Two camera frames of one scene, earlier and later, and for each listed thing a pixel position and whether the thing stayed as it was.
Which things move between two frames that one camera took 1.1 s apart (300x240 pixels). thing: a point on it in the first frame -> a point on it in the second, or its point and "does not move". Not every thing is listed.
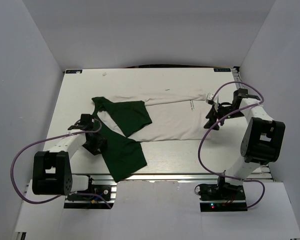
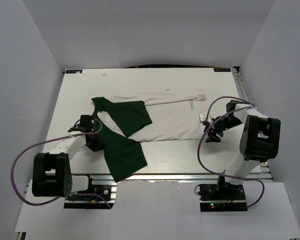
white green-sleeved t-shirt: (127, 120) does not move
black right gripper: (212, 115) -> (212, 135)
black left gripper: (93, 149) does not move
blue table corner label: (73, 71) does not move
